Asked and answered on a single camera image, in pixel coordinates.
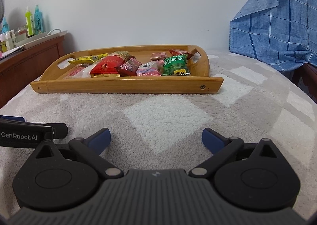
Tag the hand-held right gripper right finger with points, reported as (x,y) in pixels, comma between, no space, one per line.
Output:
(213,139)

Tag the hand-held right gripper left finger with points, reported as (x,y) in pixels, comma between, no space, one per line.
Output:
(100,139)

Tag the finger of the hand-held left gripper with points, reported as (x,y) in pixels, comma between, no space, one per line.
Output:
(59,131)
(12,118)

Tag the red label cracker packet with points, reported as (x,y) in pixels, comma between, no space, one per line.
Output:
(70,73)
(158,55)

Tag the wooden tray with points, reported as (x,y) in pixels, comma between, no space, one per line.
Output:
(123,84)

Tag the clear packet with white cake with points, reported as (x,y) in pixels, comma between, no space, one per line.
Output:
(85,73)

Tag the large red snack bag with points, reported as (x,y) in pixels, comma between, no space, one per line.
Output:
(106,66)

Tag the yellow snack packet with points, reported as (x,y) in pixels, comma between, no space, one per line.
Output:
(84,59)

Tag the small dark red packet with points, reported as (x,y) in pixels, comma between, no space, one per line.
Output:
(128,66)

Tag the green snack bag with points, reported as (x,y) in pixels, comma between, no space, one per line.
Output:
(174,65)

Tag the pink packet with white label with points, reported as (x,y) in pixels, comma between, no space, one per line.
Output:
(147,69)

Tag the long red bar packet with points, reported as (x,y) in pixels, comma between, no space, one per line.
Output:
(179,54)

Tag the brown wooden cabinet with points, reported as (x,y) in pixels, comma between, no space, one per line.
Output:
(29,66)

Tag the grey white plush blanket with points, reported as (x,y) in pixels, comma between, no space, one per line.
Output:
(161,116)

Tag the stack of papers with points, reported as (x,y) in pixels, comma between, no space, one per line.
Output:
(10,53)

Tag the white plastic tray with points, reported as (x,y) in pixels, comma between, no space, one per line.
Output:
(37,39)

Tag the glass jar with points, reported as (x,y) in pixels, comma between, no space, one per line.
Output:
(21,34)

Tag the small teal bottle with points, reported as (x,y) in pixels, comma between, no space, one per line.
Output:
(4,26)

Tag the yellow-green bottle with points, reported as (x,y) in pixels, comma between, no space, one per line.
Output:
(29,22)

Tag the dark wooden furniture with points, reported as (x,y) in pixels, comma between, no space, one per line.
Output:
(305,81)

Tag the white framed mesh swatter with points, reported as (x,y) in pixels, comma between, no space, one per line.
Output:
(2,2)

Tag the blue checked cloth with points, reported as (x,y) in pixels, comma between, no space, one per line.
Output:
(277,24)

